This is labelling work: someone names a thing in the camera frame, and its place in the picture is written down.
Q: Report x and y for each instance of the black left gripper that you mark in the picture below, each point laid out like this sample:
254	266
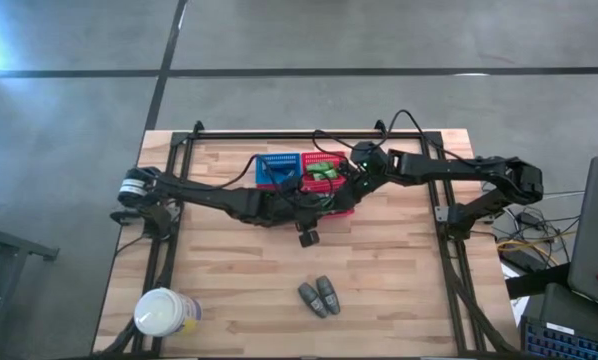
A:
299	207

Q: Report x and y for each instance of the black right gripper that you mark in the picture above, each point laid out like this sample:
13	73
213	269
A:
371	162

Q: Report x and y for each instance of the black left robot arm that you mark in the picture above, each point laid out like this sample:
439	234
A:
204	197

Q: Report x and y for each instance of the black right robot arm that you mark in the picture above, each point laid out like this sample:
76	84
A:
479	170

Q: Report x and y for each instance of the grey deodorant bottle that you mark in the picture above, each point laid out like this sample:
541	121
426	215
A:
328	295
312	300

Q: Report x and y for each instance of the blue plastic basket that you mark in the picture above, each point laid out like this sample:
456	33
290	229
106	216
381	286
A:
286	160

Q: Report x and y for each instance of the white wipes canister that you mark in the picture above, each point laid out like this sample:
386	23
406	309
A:
161	312

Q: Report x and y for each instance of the grey laptop case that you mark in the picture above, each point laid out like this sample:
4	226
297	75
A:
596	235

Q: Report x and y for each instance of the black equipment case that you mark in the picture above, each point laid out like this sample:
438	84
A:
579	307

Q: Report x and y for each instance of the backlit keyboard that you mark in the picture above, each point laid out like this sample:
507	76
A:
569	345

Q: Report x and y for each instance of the black metal stand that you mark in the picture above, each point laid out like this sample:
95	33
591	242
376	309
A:
9	245

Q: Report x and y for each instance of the grey metal bracket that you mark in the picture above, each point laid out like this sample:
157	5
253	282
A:
441	214

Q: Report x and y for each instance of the black aluminium table frame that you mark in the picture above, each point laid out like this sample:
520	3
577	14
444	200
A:
181	150

